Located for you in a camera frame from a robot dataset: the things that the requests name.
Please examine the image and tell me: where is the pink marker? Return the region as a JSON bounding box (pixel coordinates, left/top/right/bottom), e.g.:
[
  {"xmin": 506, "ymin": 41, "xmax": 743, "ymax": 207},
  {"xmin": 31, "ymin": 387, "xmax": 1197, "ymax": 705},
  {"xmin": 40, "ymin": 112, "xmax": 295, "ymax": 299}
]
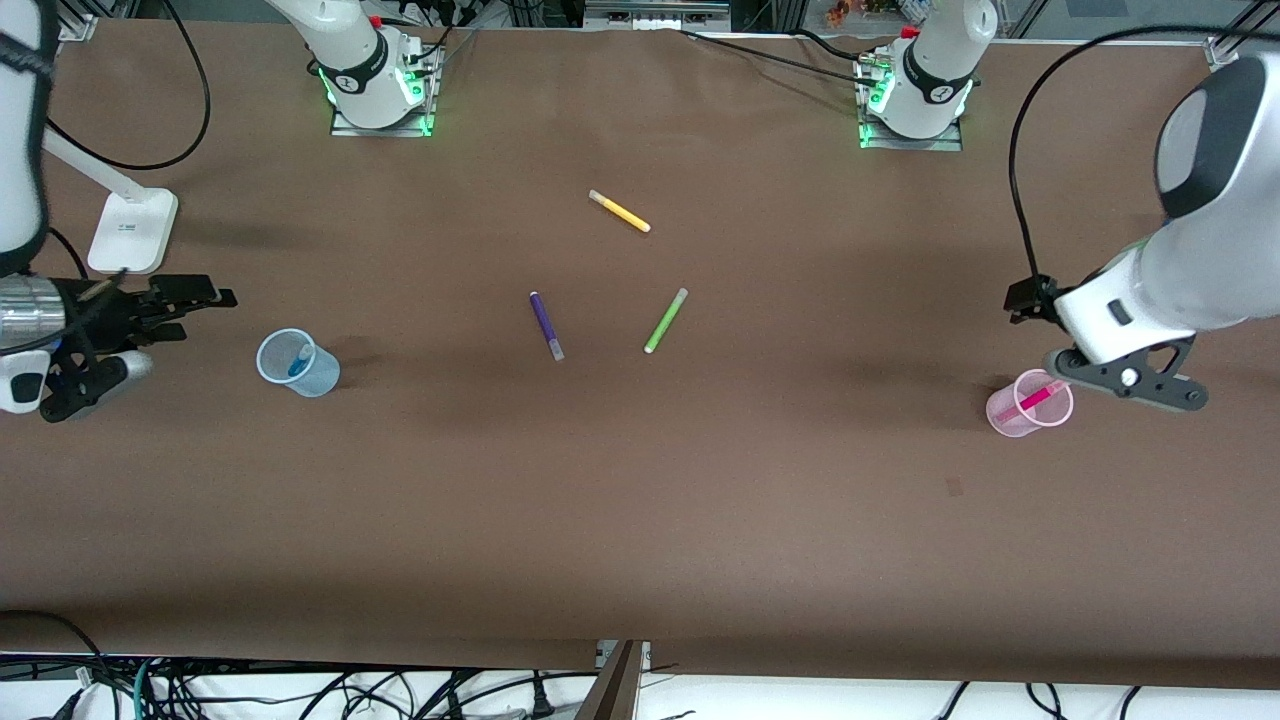
[{"xmin": 995, "ymin": 378, "xmax": 1067, "ymax": 422}]

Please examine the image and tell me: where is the white desk lamp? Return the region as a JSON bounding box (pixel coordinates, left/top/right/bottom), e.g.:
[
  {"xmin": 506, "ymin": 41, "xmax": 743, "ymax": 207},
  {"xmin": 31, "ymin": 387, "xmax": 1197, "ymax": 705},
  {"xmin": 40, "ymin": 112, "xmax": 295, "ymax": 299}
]
[{"xmin": 44, "ymin": 130, "xmax": 179, "ymax": 275}]

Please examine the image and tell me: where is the translucent pink plastic cup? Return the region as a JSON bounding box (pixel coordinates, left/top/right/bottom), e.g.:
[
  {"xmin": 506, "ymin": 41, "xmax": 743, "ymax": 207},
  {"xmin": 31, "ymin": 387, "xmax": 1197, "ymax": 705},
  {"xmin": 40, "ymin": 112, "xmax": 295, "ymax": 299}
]
[{"xmin": 985, "ymin": 368, "xmax": 1074, "ymax": 439}]

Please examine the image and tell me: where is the translucent blue plastic cup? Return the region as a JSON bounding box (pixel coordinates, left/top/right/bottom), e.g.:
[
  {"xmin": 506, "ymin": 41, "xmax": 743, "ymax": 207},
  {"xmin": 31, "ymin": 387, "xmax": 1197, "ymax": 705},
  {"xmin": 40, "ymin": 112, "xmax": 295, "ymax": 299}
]
[{"xmin": 256, "ymin": 328, "xmax": 341, "ymax": 399}]

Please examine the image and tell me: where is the purple marker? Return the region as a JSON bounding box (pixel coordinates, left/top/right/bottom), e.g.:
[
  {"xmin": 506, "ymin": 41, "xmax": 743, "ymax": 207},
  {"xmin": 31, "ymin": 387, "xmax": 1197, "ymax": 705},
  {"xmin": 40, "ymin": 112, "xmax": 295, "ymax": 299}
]
[{"xmin": 529, "ymin": 291, "xmax": 566, "ymax": 362}]

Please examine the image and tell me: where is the green marker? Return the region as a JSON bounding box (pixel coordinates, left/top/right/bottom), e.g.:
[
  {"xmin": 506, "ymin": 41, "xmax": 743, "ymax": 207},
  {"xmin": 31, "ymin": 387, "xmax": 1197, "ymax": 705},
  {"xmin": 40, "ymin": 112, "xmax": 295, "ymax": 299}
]
[{"xmin": 643, "ymin": 288, "xmax": 689, "ymax": 355}]

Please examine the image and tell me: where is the yellow marker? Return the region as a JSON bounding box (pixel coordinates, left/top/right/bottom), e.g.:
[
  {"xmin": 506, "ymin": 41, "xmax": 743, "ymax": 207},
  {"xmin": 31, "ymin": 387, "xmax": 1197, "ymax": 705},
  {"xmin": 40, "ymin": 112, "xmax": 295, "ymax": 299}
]
[{"xmin": 589, "ymin": 189, "xmax": 651, "ymax": 233}]

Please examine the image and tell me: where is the brown paper table cover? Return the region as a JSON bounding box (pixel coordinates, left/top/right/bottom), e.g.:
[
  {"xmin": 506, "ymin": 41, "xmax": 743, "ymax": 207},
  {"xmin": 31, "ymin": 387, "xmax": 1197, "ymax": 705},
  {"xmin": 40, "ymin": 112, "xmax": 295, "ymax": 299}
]
[{"xmin": 0, "ymin": 20, "xmax": 1280, "ymax": 691}]

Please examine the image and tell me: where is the silver power strip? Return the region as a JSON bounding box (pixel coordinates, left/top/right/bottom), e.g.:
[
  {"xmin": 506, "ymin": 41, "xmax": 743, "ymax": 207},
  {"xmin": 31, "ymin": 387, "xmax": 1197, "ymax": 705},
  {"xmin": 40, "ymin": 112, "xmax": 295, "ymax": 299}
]
[{"xmin": 585, "ymin": 0, "xmax": 732, "ymax": 30}]

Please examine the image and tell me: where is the brown table support strut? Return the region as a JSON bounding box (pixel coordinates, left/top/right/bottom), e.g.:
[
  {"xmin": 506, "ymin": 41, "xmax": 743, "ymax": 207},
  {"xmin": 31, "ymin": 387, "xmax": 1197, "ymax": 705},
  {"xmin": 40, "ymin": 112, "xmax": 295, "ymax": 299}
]
[{"xmin": 578, "ymin": 640, "xmax": 652, "ymax": 720}]

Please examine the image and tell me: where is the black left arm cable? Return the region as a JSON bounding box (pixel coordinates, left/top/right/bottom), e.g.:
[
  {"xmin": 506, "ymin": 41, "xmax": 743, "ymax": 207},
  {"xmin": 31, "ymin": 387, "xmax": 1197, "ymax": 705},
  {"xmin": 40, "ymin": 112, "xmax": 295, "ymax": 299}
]
[{"xmin": 1008, "ymin": 24, "xmax": 1280, "ymax": 292}]

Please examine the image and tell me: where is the black floor cable loop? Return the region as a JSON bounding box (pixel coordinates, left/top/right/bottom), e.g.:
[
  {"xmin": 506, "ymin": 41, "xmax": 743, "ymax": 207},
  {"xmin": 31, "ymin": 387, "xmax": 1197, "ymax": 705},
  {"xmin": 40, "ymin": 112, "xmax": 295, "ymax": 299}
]
[{"xmin": 0, "ymin": 608, "xmax": 113, "ymax": 693}]

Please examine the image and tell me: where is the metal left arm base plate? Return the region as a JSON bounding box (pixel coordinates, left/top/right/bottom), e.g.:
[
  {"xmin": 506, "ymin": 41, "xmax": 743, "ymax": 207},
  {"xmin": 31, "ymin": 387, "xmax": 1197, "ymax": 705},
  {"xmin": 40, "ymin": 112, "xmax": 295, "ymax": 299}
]
[{"xmin": 857, "ymin": 50, "xmax": 964, "ymax": 152}]

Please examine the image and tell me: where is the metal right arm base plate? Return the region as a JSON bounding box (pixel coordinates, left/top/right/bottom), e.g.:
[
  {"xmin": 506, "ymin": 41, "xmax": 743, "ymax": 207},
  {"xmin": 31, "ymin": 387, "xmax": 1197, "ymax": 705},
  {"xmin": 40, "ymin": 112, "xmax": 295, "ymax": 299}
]
[{"xmin": 330, "ymin": 40, "xmax": 438, "ymax": 139}]

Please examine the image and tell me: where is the black cable on table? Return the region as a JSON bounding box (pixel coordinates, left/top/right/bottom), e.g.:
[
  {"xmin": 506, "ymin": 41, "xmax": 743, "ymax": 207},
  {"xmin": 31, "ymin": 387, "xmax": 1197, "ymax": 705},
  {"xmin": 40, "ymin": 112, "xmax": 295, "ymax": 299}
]
[{"xmin": 678, "ymin": 28, "xmax": 886, "ymax": 89}]

